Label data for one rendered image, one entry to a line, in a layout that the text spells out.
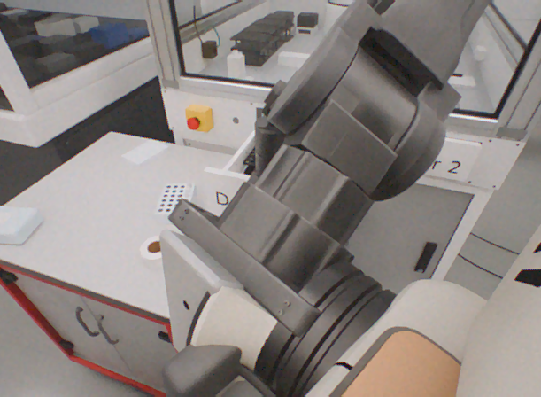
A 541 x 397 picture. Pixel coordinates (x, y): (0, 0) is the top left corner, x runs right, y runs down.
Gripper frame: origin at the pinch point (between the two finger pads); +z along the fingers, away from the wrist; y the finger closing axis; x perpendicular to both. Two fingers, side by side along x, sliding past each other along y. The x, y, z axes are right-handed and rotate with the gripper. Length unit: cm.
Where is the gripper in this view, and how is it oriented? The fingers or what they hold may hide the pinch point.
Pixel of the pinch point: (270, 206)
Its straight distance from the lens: 68.8
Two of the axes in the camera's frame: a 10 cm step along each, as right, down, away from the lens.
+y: 3.5, -6.7, 6.6
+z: -0.1, 7.0, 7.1
